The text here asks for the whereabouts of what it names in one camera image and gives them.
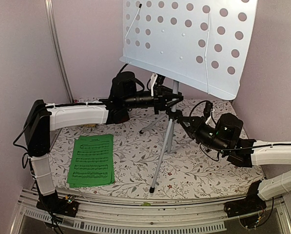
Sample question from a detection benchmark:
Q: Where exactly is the woven bamboo tray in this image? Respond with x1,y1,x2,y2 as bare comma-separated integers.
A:
81,124,97,128

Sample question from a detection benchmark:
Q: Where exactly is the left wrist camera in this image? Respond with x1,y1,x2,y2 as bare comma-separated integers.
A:
148,73,165,97

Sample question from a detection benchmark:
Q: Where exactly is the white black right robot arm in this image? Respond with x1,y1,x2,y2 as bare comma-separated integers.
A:
178,113,291,215

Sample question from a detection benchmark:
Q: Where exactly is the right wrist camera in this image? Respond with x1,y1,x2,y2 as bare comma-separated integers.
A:
203,100,213,124

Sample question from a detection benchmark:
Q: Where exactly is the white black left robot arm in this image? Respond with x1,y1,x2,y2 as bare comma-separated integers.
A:
23,71,183,216

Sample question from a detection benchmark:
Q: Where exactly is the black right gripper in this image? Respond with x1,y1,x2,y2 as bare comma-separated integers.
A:
179,115,230,155

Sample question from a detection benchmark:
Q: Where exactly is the green sheet music stack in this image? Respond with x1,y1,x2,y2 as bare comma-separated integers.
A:
67,134,115,188

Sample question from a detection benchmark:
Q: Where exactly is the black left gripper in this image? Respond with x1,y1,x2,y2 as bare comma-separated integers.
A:
123,84,183,114

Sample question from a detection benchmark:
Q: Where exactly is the white perforated music stand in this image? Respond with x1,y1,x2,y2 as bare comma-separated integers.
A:
118,0,258,194

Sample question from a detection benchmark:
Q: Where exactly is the dark red metronome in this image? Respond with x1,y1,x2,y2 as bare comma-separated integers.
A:
109,108,130,124

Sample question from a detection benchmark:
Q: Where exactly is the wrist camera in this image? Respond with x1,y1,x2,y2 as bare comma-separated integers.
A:
203,100,213,124
148,73,165,97

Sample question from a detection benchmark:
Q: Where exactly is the aluminium front rail frame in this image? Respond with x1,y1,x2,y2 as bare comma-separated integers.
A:
11,187,291,234

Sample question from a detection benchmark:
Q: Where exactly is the aluminium corner post left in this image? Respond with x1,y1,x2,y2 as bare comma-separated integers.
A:
44,0,74,103

